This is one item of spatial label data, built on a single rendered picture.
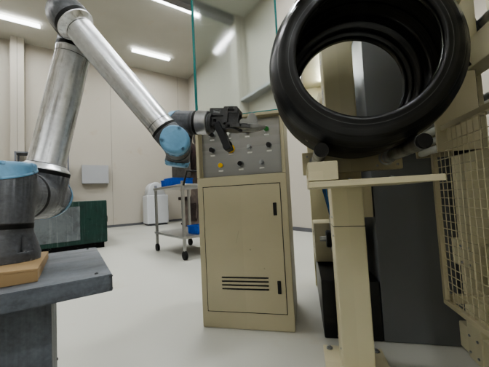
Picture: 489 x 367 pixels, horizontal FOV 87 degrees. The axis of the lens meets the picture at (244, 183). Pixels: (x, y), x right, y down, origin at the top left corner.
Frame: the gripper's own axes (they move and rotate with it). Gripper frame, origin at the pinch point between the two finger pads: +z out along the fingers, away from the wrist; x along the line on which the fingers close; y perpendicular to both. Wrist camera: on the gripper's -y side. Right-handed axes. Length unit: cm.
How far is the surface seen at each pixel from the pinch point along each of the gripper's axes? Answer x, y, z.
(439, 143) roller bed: 21, 1, 65
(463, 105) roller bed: 21, 15, 73
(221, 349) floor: 38, -104, -20
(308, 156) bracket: 25.1, -5.9, 16.9
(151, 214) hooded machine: 672, -122, -466
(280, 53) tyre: -11.5, 21.0, 6.4
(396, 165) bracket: 25, -8, 52
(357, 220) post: 28, -32, 39
